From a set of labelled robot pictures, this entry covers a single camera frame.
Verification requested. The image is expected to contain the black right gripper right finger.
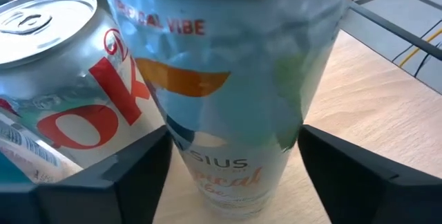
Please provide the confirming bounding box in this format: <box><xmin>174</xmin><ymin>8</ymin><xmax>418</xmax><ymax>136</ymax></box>
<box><xmin>298</xmin><ymin>124</ymin><xmax>442</xmax><ymax>224</ymax></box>

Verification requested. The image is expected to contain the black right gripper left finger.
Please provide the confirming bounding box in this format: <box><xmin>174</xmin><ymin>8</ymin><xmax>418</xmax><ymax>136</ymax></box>
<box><xmin>0</xmin><ymin>126</ymin><xmax>173</xmax><ymax>224</ymax></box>

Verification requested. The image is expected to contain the silver Diet Coke can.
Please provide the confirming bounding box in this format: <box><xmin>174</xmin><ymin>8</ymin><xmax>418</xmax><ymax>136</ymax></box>
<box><xmin>0</xmin><ymin>0</ymin><xmax>166</xmax><ymax>175</ymax></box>

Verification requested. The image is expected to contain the white Celsius can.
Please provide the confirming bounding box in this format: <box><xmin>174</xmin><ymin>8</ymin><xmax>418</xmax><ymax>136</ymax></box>
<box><xmin>103</xmin><ymin>0</ymin><xmax>353</xmax><ymax>220</ymax></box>

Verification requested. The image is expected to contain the black-framed wooden shelf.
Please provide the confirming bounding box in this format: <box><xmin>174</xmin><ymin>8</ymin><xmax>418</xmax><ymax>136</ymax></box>
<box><xmin>153</xmin><ymin>0</ymin><xmax>442</xmax><ymax>224</ymax></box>

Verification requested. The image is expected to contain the yellow cable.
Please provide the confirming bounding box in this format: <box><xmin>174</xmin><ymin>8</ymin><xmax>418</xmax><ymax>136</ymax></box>
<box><xmin>398</xmin><ymin>26</ymin><xmax>442</xmax><ymax>68</ymax></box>

